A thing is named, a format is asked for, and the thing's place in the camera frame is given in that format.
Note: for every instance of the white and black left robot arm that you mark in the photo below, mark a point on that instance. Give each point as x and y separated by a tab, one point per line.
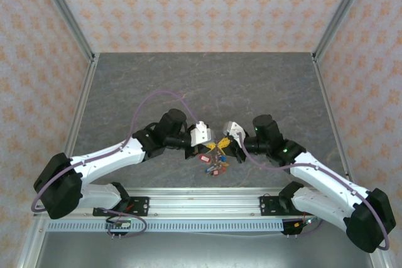
110	158

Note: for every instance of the small controller board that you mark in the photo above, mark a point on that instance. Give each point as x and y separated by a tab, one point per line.
296	225
121	224

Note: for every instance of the grey metal sheet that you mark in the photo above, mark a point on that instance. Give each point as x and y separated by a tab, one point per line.
204	250

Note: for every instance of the aluminium frame post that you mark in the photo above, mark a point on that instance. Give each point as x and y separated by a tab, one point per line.
64	10
342	10

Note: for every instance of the bunch of coloured key tags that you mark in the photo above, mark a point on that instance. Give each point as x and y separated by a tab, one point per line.
216	172

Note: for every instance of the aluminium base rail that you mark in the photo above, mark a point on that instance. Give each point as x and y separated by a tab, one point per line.
204	202

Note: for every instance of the aluminium table side rail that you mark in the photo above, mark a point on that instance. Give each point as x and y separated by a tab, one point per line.
80	108
329	108

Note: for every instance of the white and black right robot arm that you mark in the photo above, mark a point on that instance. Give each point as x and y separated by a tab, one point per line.
323	174

